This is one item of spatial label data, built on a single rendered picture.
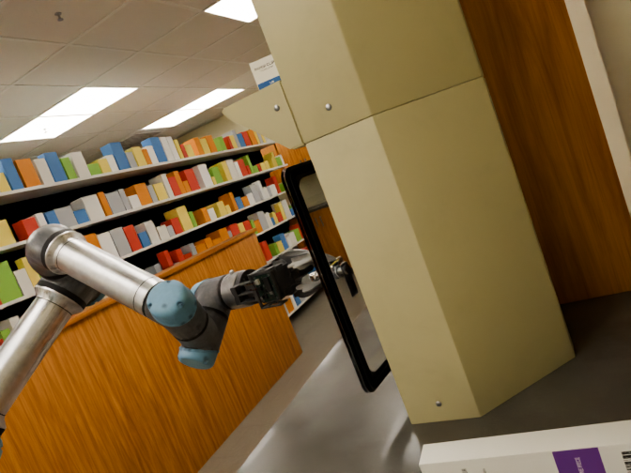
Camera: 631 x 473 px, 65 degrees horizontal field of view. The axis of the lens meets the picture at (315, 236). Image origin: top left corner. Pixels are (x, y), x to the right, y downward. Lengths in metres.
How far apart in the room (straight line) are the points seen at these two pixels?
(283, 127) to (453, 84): 0.26
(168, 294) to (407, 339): 0.41
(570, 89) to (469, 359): 0.54
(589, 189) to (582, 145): 0.08
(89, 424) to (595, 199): 2.39
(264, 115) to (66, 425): 2.17
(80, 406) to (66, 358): 0.24
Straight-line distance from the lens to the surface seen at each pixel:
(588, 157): 1.06
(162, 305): 0.89
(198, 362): 1.01
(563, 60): 1.05
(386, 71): 0.73
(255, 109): 0.77
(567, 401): 0.81
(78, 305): 1.24
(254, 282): 0.92
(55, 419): 2.68
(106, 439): 2.84
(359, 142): 0.71
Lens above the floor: 1.36
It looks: 7 degrees down
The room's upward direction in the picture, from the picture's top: 21 degrees counter-clockwise
